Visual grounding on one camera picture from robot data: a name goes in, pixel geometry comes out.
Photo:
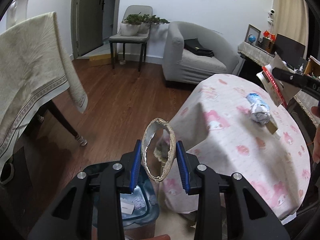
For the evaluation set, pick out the brown cardboard piece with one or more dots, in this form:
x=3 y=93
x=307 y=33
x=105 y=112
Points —
x=273 y=129

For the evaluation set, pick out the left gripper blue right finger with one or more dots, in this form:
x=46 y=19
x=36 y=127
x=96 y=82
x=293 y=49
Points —
x=182 y=159

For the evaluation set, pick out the beige patterned tablecloth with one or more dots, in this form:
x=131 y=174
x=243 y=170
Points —
x=35 y=68

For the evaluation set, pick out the beige fringed desk cloth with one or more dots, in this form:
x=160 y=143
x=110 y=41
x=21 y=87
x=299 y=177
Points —
x=255 y=54

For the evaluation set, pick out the teal trash bin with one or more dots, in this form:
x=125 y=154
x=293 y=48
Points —
x=141 y=207

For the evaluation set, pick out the potted green plant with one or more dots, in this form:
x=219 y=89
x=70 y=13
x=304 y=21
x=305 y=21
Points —
x=135 y=24

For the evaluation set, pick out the dark table leg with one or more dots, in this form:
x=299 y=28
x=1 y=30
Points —
x=63 y=121

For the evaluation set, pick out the small paper ball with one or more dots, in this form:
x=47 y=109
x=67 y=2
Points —
x=260 y=113

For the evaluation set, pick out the framed picture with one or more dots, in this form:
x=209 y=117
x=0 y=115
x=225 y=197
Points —
x=254 y=31

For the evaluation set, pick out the white printed cardboard box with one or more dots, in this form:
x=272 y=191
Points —
x=288 y=91

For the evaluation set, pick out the small blue globe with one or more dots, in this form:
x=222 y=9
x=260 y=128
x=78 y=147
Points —
x=251 y=39

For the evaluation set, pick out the dark green door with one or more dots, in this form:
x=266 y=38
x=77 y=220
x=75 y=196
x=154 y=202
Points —
x=92 y=23

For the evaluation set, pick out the grey armchair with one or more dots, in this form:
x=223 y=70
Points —
x=183 y=66

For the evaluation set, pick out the blue tissue pack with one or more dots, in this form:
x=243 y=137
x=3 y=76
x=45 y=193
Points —
x=255 y=98

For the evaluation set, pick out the person's right hand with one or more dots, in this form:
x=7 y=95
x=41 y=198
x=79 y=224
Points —
x=316 y=141

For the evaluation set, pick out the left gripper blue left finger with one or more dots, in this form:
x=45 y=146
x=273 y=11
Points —
x=135 y=167

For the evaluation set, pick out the black computer monitor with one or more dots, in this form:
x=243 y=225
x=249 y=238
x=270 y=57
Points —
x=288 y=49

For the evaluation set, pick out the pink cartoon round tablecloth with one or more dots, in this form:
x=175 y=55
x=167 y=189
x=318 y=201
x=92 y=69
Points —
x=215 y=124

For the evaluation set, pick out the black handbag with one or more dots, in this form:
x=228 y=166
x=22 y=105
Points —
x=196 y=48

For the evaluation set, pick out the white security camera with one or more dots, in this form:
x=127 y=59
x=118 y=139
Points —
x=271 y=14

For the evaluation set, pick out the grey dining chair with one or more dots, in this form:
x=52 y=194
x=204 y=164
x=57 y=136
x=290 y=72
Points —
x=141 y=39

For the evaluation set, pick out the red sandisk package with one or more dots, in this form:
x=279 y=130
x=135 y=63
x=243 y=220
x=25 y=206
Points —
x=270 y=85

